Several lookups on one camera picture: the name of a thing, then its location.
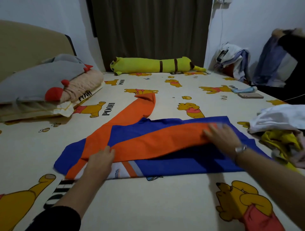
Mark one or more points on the person's left thumb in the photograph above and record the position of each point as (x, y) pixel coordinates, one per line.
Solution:
(112, 152)

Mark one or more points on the white garment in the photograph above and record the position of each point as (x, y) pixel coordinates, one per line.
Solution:
(278, 116)

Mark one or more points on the person's right thumb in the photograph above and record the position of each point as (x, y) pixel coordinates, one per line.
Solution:
(209, 136)

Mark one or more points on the brown curtain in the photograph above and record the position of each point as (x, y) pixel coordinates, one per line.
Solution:
(150, 31)

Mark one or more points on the beige headboard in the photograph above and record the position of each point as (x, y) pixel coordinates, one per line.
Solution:
(31, 45)

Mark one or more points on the black garment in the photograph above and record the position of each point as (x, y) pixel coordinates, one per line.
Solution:
(295, 71)

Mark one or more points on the grey pillow with red pompoms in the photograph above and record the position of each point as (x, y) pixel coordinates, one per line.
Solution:
(38, 81)

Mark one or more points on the yellow garment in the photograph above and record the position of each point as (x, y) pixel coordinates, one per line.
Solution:
(281, 142)

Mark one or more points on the orange and blue jersey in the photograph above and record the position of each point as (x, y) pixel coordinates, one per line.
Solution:
(157, 142)

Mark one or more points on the person's left hand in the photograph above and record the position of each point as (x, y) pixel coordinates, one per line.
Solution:
(99, 161)

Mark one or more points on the smartphone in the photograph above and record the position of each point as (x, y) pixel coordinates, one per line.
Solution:
(250, 95)

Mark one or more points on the black sleeve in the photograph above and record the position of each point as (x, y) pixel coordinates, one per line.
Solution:
(56, 220)

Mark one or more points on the person's right hand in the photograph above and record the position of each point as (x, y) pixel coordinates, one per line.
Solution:
(224, 141)

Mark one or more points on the long yellow plush toy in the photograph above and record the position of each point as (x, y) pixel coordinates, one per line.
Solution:
(152, 65)

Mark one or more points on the white clothes heap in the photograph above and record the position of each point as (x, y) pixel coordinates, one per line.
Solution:
(232, 59)

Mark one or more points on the blue hanging garment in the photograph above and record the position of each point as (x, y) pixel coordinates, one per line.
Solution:
(269, 61)

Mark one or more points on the person's right forearm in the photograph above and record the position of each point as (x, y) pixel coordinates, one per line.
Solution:
(274, 180)

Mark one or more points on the peach bolster pillow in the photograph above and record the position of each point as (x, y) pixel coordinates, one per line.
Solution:
(83, 83)

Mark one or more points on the cartoon bear print bedsheet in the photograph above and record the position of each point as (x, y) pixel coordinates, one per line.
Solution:
(147, 202)

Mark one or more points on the pink garment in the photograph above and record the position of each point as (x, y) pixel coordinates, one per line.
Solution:
(299, 154)

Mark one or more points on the person's left forearm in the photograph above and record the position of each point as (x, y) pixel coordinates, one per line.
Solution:
(78, 192)

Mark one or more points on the silver wristwatch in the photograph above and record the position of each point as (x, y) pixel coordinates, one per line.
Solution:
(240, 150)

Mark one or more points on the light blue cloth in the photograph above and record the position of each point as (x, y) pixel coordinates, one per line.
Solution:
(244, 90)

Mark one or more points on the cartoon bear print pillow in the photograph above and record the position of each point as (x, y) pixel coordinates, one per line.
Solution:
(47, 110)

